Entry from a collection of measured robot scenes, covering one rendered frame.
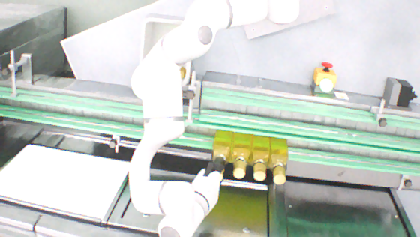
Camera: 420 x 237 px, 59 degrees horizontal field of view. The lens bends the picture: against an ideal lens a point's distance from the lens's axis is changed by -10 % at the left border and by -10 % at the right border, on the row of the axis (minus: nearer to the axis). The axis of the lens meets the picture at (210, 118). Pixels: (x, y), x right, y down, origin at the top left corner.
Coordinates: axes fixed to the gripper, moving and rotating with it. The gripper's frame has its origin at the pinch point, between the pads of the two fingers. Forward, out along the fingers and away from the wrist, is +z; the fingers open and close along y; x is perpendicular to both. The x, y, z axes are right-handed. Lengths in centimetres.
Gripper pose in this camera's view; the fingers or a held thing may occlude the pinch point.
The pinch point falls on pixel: (216, 175)
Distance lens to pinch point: 112.8
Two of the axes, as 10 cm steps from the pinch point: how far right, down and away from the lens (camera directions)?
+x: -9.3, -2.2, 2.9
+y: 0.9, -9.1, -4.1
